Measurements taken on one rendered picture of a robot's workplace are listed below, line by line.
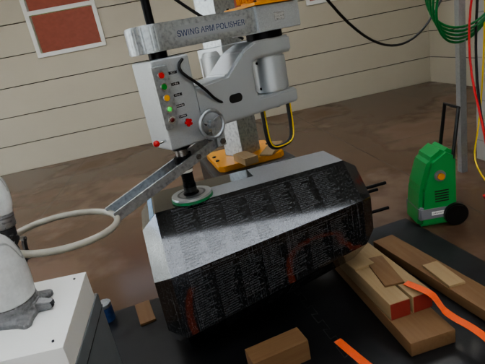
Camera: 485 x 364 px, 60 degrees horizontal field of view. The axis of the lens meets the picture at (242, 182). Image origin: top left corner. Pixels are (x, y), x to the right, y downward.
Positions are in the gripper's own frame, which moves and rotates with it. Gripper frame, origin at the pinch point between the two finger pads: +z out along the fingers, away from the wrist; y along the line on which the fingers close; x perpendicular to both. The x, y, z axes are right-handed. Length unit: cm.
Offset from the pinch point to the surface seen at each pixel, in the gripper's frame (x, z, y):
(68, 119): 564, -1, 350
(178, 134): -25, -42, 76
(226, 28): -35, -88, 109
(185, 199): -20, -8, 78
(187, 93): -28, -60, 84
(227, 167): 14, -2, 151
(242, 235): -48, 11, 87
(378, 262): -88, 52, 158
